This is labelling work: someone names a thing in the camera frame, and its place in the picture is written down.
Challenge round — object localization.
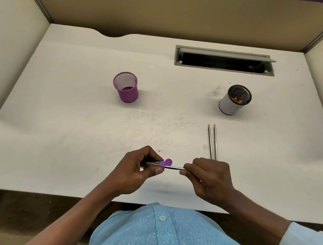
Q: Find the person's right hand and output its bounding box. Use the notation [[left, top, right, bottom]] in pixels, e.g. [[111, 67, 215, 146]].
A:
[[178, 155, 240, 209]]

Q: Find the person's left hand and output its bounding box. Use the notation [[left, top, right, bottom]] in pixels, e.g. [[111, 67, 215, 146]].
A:
[[102, 144, 167, 198]]

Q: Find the purple clear tube sharpener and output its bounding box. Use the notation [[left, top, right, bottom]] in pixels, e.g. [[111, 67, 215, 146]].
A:
[[140, 158, 173, 171]]

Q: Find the black silver striped pencil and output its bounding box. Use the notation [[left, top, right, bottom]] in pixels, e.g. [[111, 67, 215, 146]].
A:
[[165, 163, 186, 172], [207, 124, 214, 160], [212, 124, 220, 161]]

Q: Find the purple mesh pencil cup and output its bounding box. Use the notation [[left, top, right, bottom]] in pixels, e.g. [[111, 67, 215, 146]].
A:
[[112, 70, 140, 105]]

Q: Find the person's left forearm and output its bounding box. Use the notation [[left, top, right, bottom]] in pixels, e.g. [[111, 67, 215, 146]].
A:
[[0, 183, 124, 245]]

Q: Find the person's right forearm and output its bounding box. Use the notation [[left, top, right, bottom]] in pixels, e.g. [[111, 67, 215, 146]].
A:
[[221, 185, 294, 245]]

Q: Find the light blue patterned shirt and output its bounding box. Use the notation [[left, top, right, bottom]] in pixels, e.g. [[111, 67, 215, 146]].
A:
[[73, 189, 323, 245]]

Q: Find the white cup with black rim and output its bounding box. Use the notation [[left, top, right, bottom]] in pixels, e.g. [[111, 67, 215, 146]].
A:
[[217, 83, 254, 117]]

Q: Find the tan back partition panel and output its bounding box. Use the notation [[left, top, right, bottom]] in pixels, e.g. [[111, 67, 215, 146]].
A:
[[33, 0, 323, 73]]

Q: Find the grey desk cable tray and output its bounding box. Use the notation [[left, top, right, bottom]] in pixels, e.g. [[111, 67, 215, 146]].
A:
[[173, 37, 278, 84]]

